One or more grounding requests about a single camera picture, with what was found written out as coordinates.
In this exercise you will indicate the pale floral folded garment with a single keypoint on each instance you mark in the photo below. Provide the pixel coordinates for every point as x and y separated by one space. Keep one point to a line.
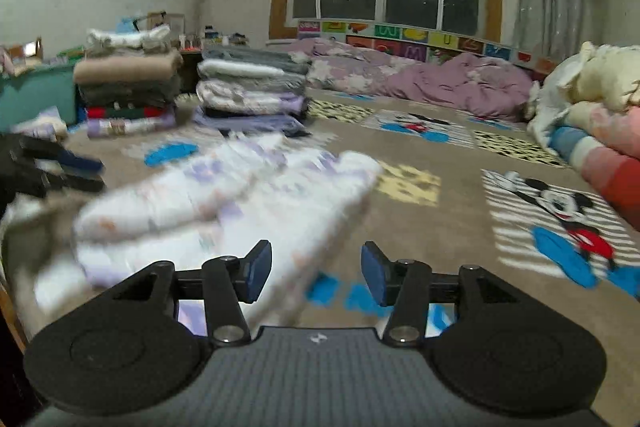
130 127

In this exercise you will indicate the beige folded garment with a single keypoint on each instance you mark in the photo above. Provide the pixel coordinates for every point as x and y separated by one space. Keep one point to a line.
125 67

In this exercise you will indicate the white folded fleece garment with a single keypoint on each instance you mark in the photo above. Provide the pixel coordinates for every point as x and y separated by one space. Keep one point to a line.
240 69

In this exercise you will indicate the white fluffy folded garment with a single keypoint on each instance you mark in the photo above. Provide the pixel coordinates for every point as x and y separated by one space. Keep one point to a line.
125 39

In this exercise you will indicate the pink patterned garment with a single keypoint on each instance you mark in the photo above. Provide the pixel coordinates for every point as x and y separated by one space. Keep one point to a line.
615 124

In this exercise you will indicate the cartoon printed blanket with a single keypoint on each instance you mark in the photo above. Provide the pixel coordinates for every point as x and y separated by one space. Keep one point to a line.
450 217

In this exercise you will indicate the cream fluffy garment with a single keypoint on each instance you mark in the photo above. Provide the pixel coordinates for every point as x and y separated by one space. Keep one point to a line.
605 77

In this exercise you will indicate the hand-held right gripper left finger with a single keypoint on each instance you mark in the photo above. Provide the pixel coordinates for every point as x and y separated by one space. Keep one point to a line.
260 267

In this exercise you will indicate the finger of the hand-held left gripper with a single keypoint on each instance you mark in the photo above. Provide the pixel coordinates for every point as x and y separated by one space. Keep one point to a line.
75 183
75 162

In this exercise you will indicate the dark grey folded garment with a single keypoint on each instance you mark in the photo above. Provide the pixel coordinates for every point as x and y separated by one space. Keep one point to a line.
130 94

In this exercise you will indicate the lavender folded garment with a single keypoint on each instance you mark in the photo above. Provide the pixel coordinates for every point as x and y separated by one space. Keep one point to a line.
250 126

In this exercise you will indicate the cluttered dark table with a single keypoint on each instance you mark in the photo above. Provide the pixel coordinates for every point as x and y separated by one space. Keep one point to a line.
215 39

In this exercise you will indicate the blue pink striped garment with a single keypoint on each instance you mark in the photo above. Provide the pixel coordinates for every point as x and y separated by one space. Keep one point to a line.
600 162

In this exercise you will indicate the pale crumpled cloth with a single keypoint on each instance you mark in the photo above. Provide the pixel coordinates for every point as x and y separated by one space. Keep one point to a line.
42 122

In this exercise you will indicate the white purple floral garment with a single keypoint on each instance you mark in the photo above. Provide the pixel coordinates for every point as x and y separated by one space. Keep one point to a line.
225 207

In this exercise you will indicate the white floral folded garment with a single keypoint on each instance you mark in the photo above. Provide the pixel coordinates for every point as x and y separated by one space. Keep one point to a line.
240 99

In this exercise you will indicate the colourful alphabet foam panel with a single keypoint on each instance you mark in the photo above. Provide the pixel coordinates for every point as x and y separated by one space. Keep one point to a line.
400 38

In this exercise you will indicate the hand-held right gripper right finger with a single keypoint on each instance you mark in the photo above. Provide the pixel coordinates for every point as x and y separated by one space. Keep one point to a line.
374 274

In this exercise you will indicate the teal storage bin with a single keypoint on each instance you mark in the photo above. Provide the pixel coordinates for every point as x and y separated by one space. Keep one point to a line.
35 97

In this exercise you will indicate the red green striped garment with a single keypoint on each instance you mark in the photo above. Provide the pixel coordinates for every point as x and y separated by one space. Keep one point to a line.
125 112

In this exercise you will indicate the purple quilt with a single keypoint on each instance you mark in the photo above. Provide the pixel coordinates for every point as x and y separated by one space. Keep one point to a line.
450 82

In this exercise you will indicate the wooden chair back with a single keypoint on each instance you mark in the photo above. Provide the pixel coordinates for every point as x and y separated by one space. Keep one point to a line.
27 49

